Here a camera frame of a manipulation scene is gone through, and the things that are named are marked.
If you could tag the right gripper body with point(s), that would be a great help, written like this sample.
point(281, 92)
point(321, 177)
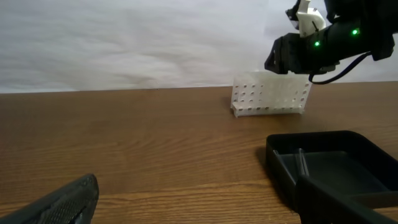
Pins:
point(293, 53)

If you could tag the black tray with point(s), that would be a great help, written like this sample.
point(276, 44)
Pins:
point(335, 165)

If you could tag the white test tube rack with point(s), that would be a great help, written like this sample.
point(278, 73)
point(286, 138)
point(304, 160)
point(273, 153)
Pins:
point(270, 95)

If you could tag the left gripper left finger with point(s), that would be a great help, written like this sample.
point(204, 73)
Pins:
point(62, 205)

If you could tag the clear test tube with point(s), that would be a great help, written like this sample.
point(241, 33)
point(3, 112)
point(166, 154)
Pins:
point(302, 161)
point(281, 160)

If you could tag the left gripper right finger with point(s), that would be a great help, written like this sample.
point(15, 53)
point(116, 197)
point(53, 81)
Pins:
point(329, 205)

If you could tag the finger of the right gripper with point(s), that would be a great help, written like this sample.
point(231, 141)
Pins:
point(275, 63)

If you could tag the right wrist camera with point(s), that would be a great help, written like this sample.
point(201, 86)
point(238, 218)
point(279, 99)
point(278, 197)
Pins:
point(308, 21)

